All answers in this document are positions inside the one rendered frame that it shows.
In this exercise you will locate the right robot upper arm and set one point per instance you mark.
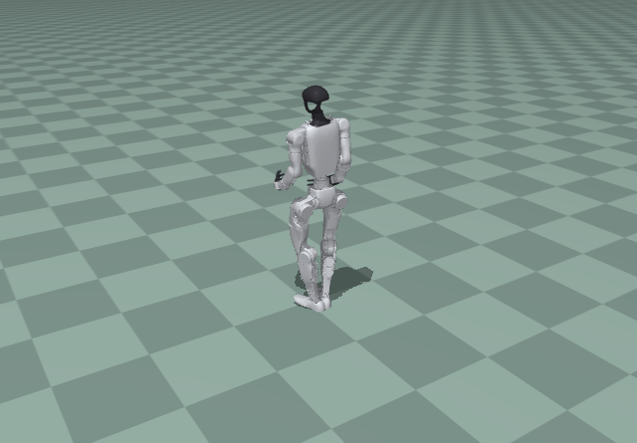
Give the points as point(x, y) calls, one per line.
point(344, 141)

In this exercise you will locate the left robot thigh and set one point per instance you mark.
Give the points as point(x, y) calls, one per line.
point(301, 210)

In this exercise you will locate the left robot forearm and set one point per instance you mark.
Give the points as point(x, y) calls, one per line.
point(286, 181)

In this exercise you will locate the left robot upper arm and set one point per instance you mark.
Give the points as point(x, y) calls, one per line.
point(295, 139)

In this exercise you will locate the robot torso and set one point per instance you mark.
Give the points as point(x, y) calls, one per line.
point(320, 156)

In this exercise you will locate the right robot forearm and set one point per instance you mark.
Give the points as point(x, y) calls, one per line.
point(340, 173)

